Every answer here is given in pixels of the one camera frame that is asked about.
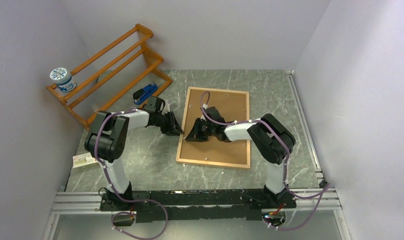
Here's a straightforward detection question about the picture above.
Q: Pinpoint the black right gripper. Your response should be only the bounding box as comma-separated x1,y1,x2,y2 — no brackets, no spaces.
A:
185,118,215,143

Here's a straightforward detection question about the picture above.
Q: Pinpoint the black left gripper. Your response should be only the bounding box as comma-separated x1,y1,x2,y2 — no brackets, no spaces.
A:
154,111,184,137

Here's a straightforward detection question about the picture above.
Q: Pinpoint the brown backing board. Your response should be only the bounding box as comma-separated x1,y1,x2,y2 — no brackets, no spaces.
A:
179,89,248,166

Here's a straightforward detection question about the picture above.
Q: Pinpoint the light wooden picture frame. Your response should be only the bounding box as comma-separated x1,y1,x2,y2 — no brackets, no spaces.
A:
176,86,251,170

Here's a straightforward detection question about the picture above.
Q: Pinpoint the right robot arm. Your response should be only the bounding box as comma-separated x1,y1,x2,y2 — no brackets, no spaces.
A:
185,106,296,208

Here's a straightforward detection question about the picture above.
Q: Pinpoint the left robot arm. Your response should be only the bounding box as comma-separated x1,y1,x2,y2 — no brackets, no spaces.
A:
84,96,184,210

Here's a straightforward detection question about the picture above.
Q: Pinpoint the blue stapler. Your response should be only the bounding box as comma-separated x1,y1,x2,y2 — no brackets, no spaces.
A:
133,82,158,106

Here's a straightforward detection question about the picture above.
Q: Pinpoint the black base bar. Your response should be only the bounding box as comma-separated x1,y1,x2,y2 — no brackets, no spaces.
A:
99,188,297,223

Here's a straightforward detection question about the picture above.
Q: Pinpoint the orange wooden rack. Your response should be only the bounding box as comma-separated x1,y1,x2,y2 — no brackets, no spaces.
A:
46,24,173,130

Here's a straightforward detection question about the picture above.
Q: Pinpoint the small white red box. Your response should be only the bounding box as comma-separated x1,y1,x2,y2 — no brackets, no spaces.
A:
72,152,97,169

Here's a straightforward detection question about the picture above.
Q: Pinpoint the blue white jar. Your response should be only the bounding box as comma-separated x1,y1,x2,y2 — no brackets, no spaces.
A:
49,67,77,93

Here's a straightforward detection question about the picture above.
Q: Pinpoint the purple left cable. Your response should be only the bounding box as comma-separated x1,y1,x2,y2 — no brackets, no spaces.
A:
93,107,169,240

